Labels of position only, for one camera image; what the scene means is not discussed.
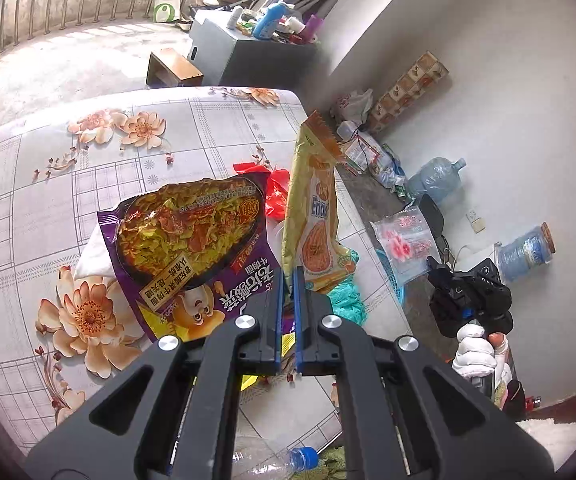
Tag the teal crumpled wrapper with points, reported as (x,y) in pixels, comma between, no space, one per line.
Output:
(344,294)

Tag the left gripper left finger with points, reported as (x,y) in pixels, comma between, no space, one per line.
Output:
(172,413)

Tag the wall power socket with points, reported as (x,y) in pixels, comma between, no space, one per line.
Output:
(476,222)

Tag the white plastic bag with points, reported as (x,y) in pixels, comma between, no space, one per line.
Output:
(352,107)

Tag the clear plastic bottle blue cap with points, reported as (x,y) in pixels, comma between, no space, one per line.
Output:
(254,459)

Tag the grey cabinet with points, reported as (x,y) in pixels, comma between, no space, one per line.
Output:
(226,57)

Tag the empty blue water jug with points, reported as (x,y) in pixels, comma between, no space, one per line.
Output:
(438,179)

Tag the red plastic wrapper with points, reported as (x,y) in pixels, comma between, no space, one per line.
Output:
(277,187)

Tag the white gloved right hand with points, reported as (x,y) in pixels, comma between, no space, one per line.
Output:
(480,355)

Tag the purple cup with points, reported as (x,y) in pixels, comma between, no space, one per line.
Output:
(310,29)

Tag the floral bed sheet mattress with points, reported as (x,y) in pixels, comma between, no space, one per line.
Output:
(63,337)

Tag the white folded towel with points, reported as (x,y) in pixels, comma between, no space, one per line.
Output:
(94,261)

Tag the clear floral plastic bag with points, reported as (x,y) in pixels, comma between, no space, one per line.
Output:
(407,241)

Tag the white green paper bag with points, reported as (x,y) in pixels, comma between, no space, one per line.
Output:
(166,11)

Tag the small wooden stool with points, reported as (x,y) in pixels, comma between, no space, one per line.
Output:
(167,68)

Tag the patterned rolled mat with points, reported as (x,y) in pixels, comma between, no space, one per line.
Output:
(423,75)

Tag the purple noodle snack bag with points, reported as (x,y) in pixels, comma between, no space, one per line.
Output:
(191,255)

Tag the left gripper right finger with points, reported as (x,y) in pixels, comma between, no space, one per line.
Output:
(405,414)

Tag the yellow snack wrapper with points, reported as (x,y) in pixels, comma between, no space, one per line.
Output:
(310,233)

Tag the blue detergent bottle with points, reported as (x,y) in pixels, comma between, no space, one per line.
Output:
(265,27)

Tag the blue plastic trash basket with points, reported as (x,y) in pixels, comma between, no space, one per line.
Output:
(398,289)

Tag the pile of packets on floor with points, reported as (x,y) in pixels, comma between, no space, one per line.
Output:
(364,155)

